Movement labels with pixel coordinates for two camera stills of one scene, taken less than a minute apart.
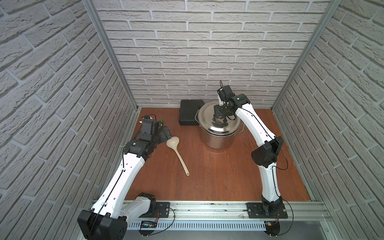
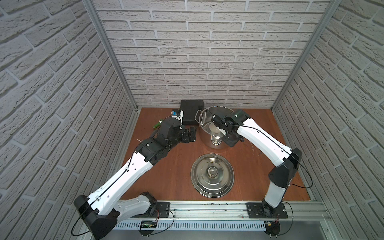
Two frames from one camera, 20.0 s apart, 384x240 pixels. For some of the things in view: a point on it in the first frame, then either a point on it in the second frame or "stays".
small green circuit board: [146, 224] stays
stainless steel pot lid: [214, 124] to [212, 175]
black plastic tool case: [188, 108] stays
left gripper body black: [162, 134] to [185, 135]
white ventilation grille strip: [200, 227] stays
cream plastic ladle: [173, 142] to [213, 128]
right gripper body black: [221, 110] to [230, 140]
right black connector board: [272, 228] stays
